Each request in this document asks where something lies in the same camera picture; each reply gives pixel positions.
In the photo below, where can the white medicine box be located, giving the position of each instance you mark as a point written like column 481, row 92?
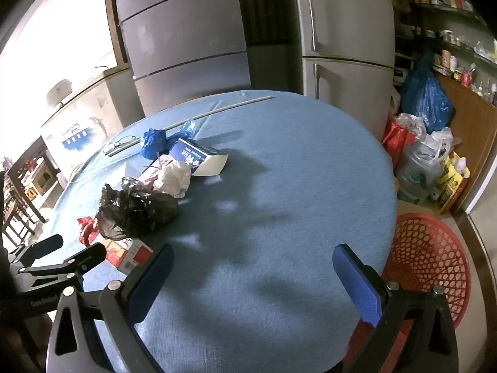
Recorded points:
column 138, row 171

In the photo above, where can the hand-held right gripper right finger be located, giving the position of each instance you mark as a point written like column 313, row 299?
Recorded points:
column 357, row 283

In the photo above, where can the red plastic wrapper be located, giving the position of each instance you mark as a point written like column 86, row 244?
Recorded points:
column 87, row 230

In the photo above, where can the eyeglasses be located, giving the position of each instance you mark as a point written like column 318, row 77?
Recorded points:
column 118, row 142

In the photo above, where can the red plastic bag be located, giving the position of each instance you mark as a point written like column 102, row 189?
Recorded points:
column 396, row 140

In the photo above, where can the red plastic basket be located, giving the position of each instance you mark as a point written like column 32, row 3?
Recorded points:
column 427, row 248

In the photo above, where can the blue and white carton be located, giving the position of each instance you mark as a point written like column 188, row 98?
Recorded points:
column 194, row 155

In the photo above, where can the long white stick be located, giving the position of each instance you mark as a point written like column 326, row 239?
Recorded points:
column 233, row 105

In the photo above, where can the clear plastic water jug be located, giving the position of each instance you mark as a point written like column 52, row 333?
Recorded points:
column 419, row 171

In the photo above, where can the large blue plastic bag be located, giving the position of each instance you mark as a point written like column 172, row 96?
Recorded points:
column 425, row 93

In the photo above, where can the dark wooden chair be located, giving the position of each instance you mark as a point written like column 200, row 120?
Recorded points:
column 19, row 202

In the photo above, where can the white paper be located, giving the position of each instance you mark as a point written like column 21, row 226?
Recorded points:
column 174, row 176

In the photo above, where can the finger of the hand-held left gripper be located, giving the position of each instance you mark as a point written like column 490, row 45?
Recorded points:
column 83, row 257
column 39, row 248

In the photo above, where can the white plastic bag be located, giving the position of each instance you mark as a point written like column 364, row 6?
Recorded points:
column 411, row 122
column 440, row 142

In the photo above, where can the wide grey refrigerator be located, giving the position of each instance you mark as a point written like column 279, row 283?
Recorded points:
column 186, row 27

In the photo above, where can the yellow bag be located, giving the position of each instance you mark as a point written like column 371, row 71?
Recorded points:
column 452, row 186

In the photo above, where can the red and white box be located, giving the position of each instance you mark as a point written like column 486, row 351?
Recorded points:
column 132, row 254

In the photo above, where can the black plastic bag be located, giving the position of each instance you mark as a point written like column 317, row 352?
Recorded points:
column 136, row 209

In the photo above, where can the rice cooker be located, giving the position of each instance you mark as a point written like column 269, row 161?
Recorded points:
column 60, row 91

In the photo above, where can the wooden shelf unit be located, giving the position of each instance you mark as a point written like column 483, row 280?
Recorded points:
column 473, row 124

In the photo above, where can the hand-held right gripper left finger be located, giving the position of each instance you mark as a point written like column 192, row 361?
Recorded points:
column 153, row 279

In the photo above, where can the white chest freezer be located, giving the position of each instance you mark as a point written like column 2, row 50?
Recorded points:
column 85, row 124

